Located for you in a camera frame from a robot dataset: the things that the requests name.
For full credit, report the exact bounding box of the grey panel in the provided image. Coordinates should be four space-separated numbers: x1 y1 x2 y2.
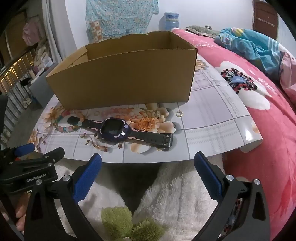
29 67 56 108

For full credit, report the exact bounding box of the black purple smart watch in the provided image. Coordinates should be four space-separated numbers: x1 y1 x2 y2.
67 116 174 151

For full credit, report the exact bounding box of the olive patterned pillow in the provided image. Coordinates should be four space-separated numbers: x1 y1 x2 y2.
184 25 219 38

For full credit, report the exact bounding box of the floral plaid plastic mat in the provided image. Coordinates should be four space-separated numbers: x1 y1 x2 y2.
27 59 264 164

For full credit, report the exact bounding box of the person's left hand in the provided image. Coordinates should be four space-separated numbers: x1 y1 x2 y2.
14 193 30 233

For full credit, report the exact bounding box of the pink hanging garment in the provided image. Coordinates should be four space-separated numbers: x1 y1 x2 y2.
22 21 40 46

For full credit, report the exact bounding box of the brown wooden cabinet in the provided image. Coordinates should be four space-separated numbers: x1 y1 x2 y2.
0 9 30 67

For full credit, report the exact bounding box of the pink floral blanket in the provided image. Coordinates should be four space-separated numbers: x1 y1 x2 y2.
171 28 296 241

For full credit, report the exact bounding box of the white curtain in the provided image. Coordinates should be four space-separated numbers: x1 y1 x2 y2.
42 0 64 64

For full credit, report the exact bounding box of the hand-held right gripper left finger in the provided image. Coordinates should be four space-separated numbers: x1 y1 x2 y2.
24 153 103 241

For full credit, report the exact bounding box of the green fluffy cloth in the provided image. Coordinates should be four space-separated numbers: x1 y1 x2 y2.
101 206 165 241

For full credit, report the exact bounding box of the colourful bead bracelet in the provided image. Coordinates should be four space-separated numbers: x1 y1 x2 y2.
53 109 87 134

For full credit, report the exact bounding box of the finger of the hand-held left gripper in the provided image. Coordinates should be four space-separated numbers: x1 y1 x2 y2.
0 143 36 167
5 147 65 179

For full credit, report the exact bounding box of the teal patterned blanket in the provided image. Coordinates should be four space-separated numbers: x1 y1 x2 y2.
214 27 287 81

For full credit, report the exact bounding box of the orange checkered cloth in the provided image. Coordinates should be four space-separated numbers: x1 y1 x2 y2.
87 20 103 43

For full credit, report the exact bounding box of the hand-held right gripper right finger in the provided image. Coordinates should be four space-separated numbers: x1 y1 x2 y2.
194 152 271 241

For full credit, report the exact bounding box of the brown wooden door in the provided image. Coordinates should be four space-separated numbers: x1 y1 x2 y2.
252 0 278 40

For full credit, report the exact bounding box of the blue water jug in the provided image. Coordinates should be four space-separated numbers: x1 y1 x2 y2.
164 11 180 32

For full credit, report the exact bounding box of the brown cardboard box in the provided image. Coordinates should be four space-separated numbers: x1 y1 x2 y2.
46 31 198 110

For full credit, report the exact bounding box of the teal floral hanging garment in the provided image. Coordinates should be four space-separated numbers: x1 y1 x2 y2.
85 0 160 37

